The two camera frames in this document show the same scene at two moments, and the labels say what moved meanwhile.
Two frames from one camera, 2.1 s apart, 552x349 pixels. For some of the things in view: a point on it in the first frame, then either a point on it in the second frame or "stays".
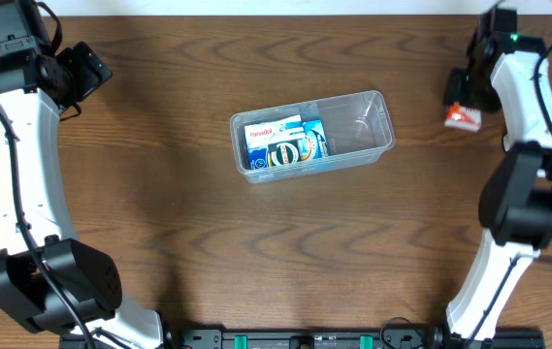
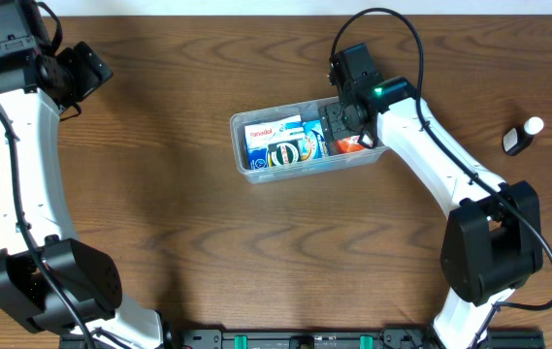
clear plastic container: x=289 y=140 stays
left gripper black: x=81 y=83 stays
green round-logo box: x=283 y=153 stays
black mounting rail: x=343 y=338 stays
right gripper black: x=454 y=89 → x=332 y=116
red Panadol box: x=460 y=117 → x=350 y=143
